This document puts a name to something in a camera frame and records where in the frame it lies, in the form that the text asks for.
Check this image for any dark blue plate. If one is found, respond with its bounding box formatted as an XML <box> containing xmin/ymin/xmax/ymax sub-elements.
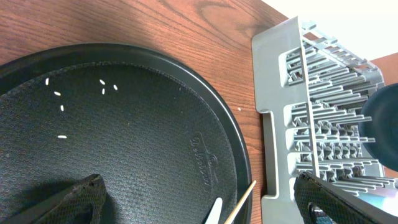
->
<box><xmin>359</xmin><ymin>83</ymin><xmax>398</xmax><ymax>171</ymax></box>

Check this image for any grey dishwasher rack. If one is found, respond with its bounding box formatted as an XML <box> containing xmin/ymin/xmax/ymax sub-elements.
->
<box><xmin>251</xmin><ymin>17</ymin><xmax>397</xmax><ymax>223</ymax></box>

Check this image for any light blue plastic knife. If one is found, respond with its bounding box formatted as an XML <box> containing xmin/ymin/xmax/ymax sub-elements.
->
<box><xmin>205</xmin><ymin>197</ymin><xmax>223</xmax><ymax>224</ymax></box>

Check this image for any round black tray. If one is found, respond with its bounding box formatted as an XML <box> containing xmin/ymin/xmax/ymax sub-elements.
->
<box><xmin>1</xmin><ymin>44</ymin><xmax>252</xmax><ymax>223</ymax></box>

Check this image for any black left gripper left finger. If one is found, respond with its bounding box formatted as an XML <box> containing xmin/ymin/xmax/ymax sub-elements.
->
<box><xmin>3</xmin><ymin>174</ymin><xmax>106</xmax><ymax>224</ymax></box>

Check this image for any wooden chopstick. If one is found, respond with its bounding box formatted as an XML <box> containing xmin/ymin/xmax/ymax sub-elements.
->
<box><xmin>224</xmin><ymin>180</ymin><xmax>257</xmax><ymax>224</ymax></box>

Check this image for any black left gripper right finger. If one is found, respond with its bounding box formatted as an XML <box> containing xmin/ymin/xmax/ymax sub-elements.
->
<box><xmin>294</xmin><ymin>172</ymin><xmax>397</xmax><ymax>224</ymax></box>

